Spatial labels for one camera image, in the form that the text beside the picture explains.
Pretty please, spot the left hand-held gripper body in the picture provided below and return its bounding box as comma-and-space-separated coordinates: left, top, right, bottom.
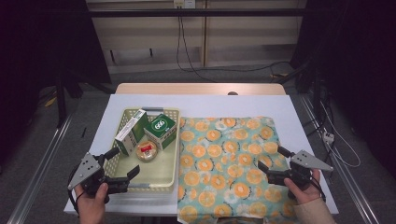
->
67, 151, 130, 197

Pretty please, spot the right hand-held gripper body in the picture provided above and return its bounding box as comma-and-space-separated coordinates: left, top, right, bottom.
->
265, 149, 334, 200

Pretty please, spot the round clear container red label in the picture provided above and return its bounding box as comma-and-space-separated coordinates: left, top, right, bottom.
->
135, 140, 159, 163

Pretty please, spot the tall green and white box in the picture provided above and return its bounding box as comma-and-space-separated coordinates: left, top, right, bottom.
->
114, 108, 150, 157

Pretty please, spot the pale yellow plastic basket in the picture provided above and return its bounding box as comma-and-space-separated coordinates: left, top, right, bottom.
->
102, 106, 182, 194

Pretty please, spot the orange-print fabric bag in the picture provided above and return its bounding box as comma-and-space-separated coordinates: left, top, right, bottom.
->
177, 116, 301, 224

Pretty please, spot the green cube box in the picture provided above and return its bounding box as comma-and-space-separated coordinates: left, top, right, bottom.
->
143, 113, 178, 151

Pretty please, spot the person's right hand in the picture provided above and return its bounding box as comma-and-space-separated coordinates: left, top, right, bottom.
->
283, 170, 322, 205

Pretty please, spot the person's left hand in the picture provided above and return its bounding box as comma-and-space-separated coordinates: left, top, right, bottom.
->
74, 182, 110, 224

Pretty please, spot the white power strip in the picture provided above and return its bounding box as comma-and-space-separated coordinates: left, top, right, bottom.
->
322, 131, 336, 145

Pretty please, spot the black metal stand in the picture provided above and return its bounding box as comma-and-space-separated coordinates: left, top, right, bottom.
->
54, 72, 117, 129

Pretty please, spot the white table mat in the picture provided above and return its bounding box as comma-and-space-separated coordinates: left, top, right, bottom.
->
64, 93, 340, 217

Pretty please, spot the black horizontal bar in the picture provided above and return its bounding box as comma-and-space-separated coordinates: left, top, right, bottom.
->
88, 8, 308, 19

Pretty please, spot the left hand-held gripper black cable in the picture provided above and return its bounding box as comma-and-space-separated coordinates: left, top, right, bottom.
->
66, 164, 86, 217

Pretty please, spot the white floor cable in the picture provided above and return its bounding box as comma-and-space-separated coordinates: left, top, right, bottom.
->
319, 101, 362, 169

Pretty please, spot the metal floor rail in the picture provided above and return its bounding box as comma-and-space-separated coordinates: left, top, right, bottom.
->
6, 114, 75, 224
298, 94, 381, 224

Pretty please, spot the white wall outlet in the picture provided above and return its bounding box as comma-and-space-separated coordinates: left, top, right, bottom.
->
173, 0, 197, 9

